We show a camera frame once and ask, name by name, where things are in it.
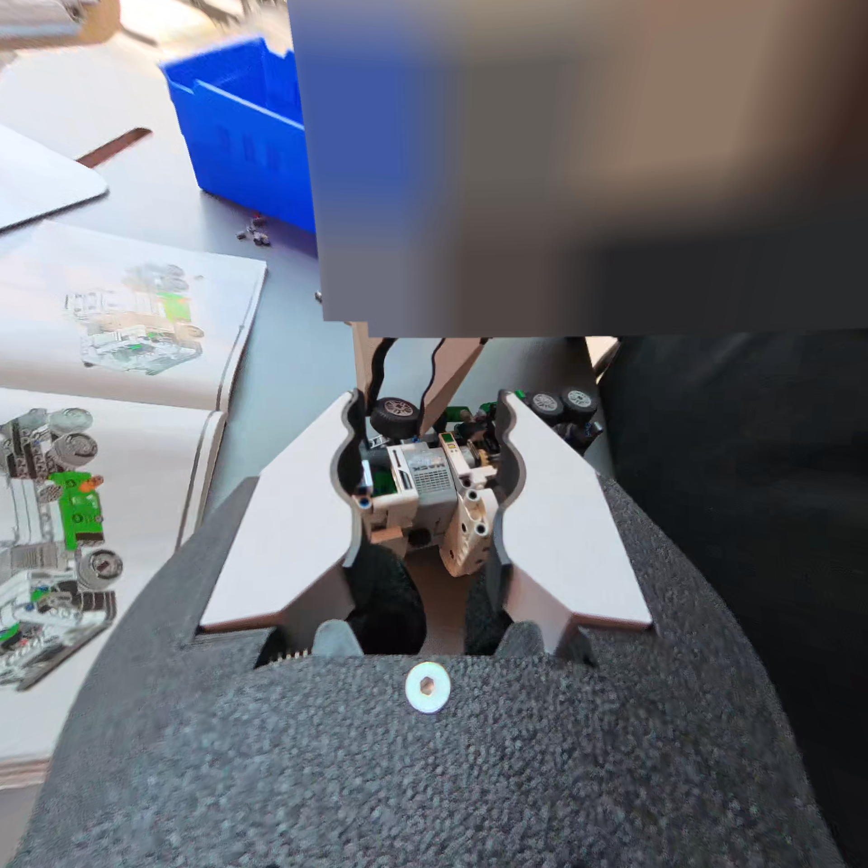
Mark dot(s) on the blue plastic bin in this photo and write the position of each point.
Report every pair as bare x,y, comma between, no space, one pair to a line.
237,129

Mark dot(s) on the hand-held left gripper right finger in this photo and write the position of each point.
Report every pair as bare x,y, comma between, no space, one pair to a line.
569,536

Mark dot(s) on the lego truck model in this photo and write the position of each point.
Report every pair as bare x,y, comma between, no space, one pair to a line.
434,475

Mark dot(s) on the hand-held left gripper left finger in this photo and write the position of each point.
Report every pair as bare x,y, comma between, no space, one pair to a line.
285,529

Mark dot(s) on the person's dark clothing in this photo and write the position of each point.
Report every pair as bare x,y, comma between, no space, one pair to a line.
746,508

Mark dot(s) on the white flat board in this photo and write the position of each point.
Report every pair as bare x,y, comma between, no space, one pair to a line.
41,180

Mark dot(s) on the open instruction booklet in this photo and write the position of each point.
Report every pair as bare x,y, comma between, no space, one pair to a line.
135,352

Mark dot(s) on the small dark lego pieces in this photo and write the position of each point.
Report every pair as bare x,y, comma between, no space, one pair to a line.
254,230

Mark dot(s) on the small black lego wheel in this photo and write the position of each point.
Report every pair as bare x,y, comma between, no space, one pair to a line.
397,415

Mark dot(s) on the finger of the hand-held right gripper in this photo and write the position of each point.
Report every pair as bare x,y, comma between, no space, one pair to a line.
366,366
451,373

